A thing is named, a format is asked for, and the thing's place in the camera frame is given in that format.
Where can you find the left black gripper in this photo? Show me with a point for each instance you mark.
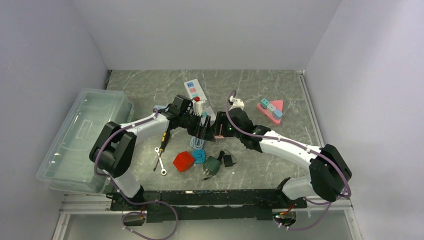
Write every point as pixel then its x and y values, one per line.
pixel 206 134

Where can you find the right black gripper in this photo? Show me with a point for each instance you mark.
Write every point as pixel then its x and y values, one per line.
pixel 221 118

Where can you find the teal blue plug adapter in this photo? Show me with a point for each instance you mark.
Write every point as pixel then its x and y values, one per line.
pixel 199 156

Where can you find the dark green cube socket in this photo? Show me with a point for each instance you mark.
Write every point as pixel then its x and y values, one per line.
pixel 211 166

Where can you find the red cube socket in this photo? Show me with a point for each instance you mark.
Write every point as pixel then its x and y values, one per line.
pixel 183 161

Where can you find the light blue power strip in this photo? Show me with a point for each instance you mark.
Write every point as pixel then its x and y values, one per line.
pixel 160 107

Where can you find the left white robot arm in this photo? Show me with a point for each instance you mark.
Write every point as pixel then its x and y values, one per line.
pixel 112 152

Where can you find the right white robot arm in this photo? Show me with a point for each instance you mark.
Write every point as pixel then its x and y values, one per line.
pixel 327 172

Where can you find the white multicolour power strip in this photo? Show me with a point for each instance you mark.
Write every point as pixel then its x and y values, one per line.
pixel 194 89

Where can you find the black yellow screwdriver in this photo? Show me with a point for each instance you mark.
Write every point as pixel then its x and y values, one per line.
pixel 165 140

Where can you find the pink triangular power strip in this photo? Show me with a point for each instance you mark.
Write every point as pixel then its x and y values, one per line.
pixel 272 109

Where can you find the silver ratchet wrench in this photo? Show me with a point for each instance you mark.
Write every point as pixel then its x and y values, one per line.
pixel 159 162

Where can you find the clear plastic storage bin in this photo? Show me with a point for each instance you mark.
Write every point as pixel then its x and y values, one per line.
pixel 66 166

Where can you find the black aluminium base frame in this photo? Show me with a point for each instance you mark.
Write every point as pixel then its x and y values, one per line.
pixel 184 205

